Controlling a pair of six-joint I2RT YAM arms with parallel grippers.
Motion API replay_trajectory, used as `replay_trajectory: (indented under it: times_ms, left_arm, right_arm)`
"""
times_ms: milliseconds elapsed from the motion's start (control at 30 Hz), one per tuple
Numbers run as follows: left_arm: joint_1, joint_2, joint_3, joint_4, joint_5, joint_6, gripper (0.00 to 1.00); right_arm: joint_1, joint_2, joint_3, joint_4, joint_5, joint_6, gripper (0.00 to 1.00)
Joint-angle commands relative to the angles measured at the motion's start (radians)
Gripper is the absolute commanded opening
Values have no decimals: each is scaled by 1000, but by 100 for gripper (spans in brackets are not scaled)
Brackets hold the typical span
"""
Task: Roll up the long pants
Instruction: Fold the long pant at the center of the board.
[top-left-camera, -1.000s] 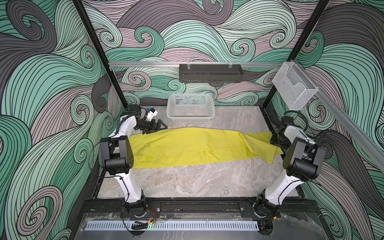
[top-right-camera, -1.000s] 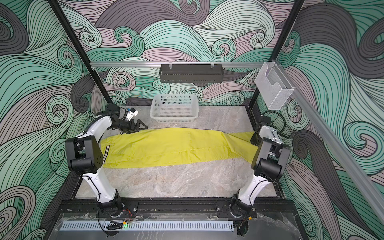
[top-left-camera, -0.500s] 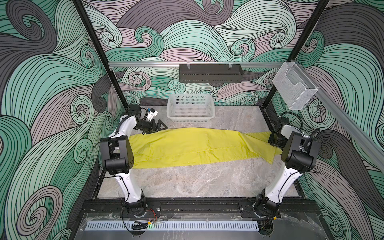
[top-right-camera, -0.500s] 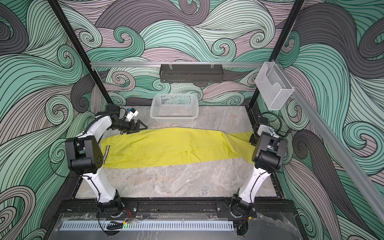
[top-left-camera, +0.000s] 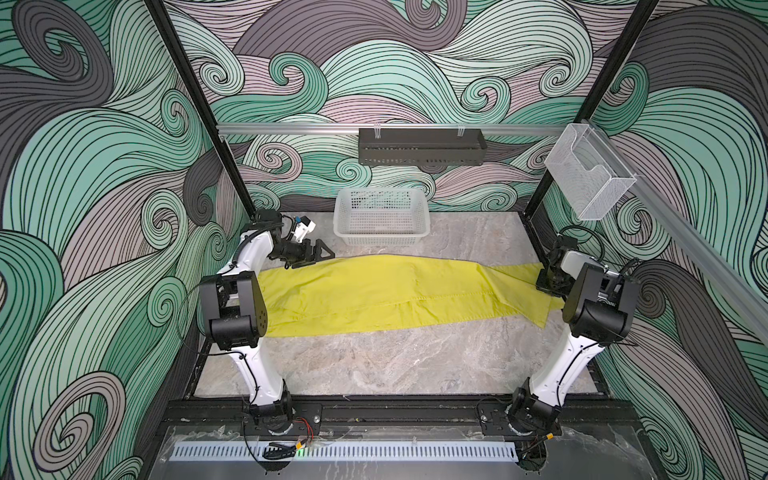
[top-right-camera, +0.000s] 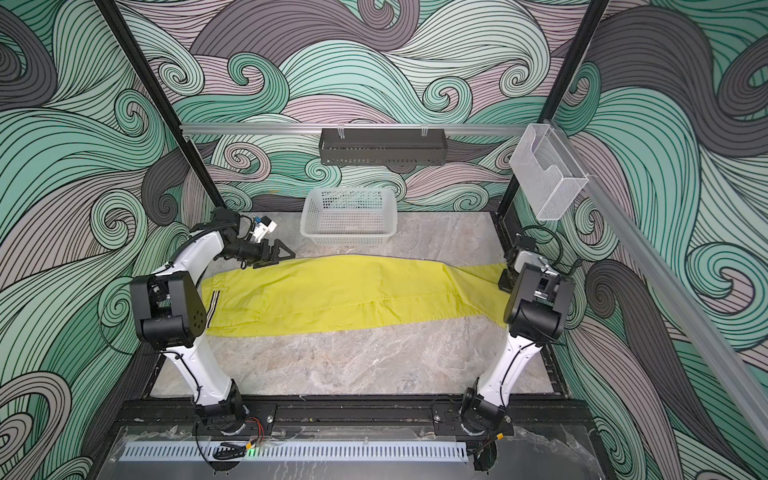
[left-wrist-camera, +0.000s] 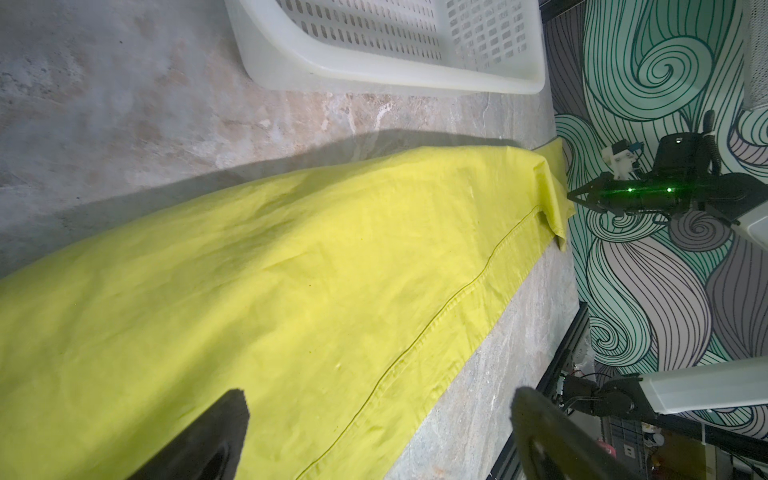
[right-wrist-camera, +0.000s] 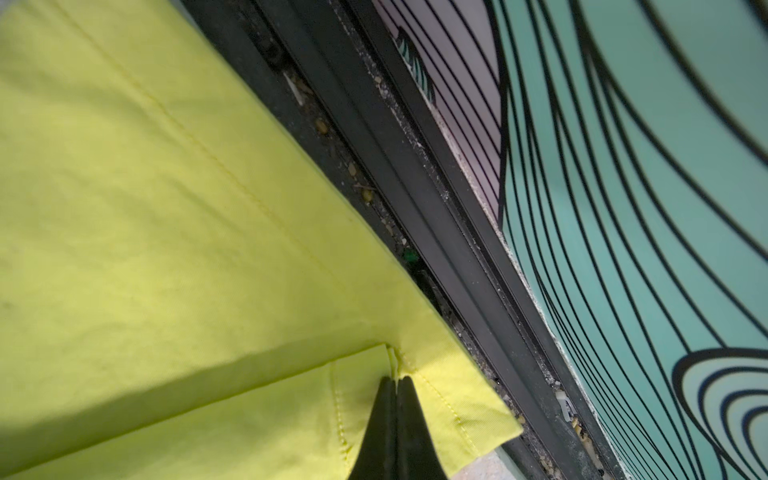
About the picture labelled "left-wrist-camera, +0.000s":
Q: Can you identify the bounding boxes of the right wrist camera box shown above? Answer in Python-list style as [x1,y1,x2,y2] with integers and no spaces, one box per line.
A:
[601,140,644,180]

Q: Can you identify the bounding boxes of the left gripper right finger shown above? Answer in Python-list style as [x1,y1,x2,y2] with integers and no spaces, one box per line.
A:
[511,387,638,480]

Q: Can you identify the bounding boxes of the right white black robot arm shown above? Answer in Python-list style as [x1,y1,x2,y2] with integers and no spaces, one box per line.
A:
[568,111,767,373]

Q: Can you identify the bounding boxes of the yellow-green long pants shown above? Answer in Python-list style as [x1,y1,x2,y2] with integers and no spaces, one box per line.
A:
[1,140,574,479]

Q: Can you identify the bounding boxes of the white plastic mesh basket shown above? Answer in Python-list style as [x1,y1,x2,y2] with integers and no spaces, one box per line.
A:
[226,0,546,95]

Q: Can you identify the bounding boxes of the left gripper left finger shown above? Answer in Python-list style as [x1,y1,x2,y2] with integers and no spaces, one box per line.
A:
[131,389,250,480]

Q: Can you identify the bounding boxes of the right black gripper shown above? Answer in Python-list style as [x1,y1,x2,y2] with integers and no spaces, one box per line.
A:
[567,173,696,216]

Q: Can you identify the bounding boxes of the black table edge frame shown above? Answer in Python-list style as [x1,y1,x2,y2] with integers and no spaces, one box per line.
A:
[487,299,592,480]

